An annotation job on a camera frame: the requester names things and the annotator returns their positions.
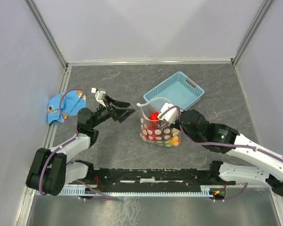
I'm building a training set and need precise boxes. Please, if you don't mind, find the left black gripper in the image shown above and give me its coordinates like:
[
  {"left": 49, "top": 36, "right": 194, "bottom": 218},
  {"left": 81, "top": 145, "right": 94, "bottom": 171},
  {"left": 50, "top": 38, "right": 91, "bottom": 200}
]
[{"left": 91, "top": 94, "right": 135, "bottom": 128}]

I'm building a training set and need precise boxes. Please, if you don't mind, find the red toy wax apple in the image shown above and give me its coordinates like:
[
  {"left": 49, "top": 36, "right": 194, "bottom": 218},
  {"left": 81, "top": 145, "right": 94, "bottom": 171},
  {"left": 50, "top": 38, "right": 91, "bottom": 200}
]
[{"left": 149, "top": 112, "right": 159, "bottom": 125}]

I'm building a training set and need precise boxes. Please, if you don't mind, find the clear dotted zip top bag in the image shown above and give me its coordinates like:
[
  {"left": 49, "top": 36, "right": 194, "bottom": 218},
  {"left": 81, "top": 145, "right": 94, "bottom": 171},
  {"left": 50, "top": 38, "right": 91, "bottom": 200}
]
[{"left": 137, "top": 103, "right": 181, "bottom": 147}]

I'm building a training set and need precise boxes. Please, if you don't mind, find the green yellow toy mango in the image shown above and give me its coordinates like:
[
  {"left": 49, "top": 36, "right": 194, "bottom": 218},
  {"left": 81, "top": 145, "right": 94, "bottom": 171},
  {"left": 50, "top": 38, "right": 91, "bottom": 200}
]
[{"left": 165, "top": 136, "right": 181, "bottom": 147}]

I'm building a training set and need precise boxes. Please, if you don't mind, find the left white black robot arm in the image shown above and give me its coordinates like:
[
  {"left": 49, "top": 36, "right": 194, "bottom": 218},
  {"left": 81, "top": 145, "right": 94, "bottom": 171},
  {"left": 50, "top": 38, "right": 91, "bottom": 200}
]
[{"left": 25, "top": 95, "right": 135, "bottom": 196}]

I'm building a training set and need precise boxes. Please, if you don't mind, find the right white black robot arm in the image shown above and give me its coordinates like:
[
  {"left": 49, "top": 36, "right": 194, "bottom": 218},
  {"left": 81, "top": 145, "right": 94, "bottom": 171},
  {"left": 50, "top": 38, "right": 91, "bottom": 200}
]
[{"left": 177, "top": 110, "right": 283, "bottom": 197}]

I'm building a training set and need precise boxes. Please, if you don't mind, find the blue patterned cloth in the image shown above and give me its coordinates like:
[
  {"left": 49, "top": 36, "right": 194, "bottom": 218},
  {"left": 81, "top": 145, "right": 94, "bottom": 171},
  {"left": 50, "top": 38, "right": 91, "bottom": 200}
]
[{"left": 47, "top": 90, "right": 86, "bottom": 124}]

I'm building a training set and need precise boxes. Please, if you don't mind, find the light blue plastic basket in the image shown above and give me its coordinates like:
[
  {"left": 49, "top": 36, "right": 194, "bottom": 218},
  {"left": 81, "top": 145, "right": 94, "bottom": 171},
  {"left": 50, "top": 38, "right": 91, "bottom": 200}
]
[{"left": 142, "top": 72, "right": 205, "bottom": 115}]

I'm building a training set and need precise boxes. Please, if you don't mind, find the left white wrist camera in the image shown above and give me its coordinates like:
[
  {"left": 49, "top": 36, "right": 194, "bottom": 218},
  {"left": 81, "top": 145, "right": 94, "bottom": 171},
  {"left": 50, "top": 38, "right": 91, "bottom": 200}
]
[{"left": 91, "top": 87, "right": 106, "bottom": 106}]

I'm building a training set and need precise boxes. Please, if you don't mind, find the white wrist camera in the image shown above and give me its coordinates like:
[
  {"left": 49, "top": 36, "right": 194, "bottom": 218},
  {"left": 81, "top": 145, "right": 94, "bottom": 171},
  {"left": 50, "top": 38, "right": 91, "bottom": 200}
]
[
  {"left": 91, "top": 87, "right": 106, "bottom": 106},
  {"left": 158, "top": 103, "right": 183, "bottom": 124}
]

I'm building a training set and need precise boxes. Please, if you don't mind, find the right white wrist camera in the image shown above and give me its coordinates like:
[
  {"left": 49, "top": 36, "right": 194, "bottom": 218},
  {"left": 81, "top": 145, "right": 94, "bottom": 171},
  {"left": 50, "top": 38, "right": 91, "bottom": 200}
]
[{"left": 158, "top": 103, "right": 183, "bottom": 124}]

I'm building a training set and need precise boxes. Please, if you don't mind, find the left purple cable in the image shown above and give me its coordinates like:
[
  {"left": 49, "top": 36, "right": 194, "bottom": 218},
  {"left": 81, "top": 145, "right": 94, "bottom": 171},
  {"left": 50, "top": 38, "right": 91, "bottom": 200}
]
[{"left": 39, "top": 88, "right": 95, "bottom": 196}]

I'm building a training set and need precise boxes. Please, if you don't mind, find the purple cable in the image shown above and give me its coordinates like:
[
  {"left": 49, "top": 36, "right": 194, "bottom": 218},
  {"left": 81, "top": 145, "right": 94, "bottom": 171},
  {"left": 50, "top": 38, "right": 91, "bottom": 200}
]
[
  {"left": 159, "top": 105, "right": 283, "bottom": 202},
  {"left": 39, "top": 88, "right": 95, "bottom": 196}
]

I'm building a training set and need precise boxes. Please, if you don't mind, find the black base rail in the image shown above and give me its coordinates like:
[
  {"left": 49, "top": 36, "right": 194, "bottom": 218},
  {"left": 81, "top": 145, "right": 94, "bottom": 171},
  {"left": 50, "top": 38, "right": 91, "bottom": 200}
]
[{"left": 81, "top": 168, "right": 236, "bottom": 193}]

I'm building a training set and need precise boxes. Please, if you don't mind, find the light blue cable duct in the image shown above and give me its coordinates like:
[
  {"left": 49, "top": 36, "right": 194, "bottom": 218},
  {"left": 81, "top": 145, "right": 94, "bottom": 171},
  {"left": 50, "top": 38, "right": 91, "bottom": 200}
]
[{"left": 58, "top": 185, "right": 219, "bottom": 196}]

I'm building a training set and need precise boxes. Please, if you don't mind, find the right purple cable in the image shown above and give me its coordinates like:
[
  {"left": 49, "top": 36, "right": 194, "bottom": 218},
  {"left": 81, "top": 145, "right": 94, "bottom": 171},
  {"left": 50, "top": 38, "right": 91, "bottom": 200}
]
[{"left": 159, "top": 105, "right": 283, "bottom": 202}]

